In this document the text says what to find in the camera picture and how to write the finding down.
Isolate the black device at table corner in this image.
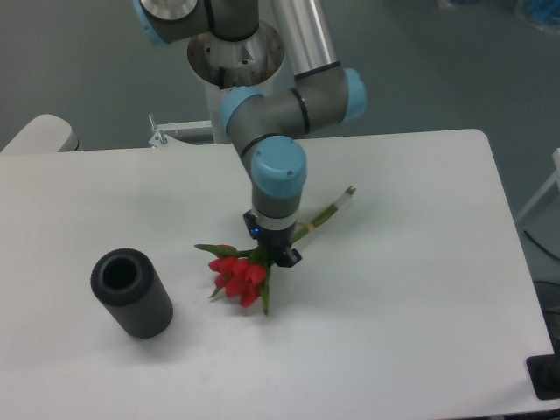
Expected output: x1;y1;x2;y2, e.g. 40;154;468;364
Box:
526;354;559;401

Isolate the white pedestal base frame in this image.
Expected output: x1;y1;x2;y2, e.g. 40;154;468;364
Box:
148;113;214;148

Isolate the black ribbed cylindrical vase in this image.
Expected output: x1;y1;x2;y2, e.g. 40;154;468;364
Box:
90;248;173;340

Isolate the white frame at right edge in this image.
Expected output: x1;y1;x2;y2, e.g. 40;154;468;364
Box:
514;149;559;226

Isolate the white chair armrest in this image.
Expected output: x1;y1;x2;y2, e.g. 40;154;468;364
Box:
1;114;80;156

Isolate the black cable on right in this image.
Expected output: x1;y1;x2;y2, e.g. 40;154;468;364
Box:
523;229;560;259

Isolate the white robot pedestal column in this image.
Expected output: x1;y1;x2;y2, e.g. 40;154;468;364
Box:
187;21;285;144

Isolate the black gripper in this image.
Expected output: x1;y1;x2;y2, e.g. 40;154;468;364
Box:
242;210;302;268

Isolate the red tulip bouquet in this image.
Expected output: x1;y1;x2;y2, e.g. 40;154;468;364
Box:
194;185;356;315

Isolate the blue plastic bag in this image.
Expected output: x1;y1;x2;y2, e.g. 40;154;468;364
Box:
430;0;560;34

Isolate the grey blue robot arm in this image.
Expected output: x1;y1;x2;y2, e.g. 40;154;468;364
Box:
134;1;368;267

